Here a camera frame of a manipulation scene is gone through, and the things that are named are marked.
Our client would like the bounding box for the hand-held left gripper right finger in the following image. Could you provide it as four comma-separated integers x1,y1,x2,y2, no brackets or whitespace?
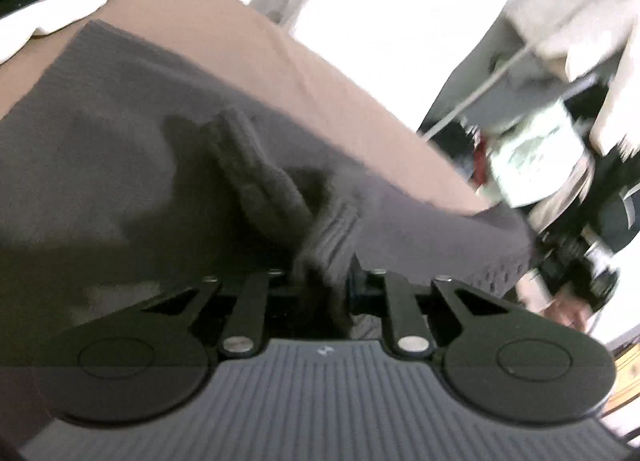
348,253,511,359

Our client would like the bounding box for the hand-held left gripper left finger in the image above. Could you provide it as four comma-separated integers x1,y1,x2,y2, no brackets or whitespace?
141,268,288,358

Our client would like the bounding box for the grey knit sweater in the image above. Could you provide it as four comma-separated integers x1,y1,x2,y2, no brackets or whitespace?
0,18,543,342

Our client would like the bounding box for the person's right hand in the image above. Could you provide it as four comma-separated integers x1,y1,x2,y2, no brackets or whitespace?
542,286,593,332

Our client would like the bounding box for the dark cloth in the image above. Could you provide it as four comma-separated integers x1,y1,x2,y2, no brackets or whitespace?
587,138,640,254

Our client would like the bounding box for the light green printed cloth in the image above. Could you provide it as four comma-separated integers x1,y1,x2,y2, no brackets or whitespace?
487,104,593,209

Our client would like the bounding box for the red cloth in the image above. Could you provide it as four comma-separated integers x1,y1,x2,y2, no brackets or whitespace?
471,134,490,189

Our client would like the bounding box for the grey cloth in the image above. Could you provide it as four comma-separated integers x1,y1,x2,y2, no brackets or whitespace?
417,16,566,139

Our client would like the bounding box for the cream cloth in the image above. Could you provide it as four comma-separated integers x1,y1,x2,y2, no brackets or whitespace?
502,0,640,154

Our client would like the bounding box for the folded white garment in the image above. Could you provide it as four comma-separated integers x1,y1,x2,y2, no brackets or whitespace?
0,0,162,64

